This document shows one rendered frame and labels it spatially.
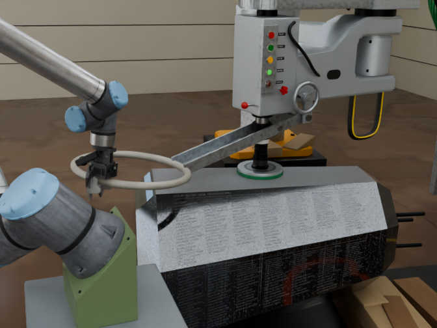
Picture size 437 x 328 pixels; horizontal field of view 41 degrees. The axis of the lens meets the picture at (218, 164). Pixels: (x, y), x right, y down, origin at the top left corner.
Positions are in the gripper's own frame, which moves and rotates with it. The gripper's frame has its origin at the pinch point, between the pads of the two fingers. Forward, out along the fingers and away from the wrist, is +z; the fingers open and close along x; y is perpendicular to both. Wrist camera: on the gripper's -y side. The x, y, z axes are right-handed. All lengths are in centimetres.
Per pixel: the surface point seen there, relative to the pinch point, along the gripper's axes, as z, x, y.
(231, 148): -15, 58, 27
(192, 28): -39, 598, -307
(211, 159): -10, 50, 23
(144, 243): 23.5, 21.4, 10.5
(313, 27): -70, 129, 32
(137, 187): -6.3, 4.4, 16.1
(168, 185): -6.6, 14.8, 23.2
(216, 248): 21, 33, 38
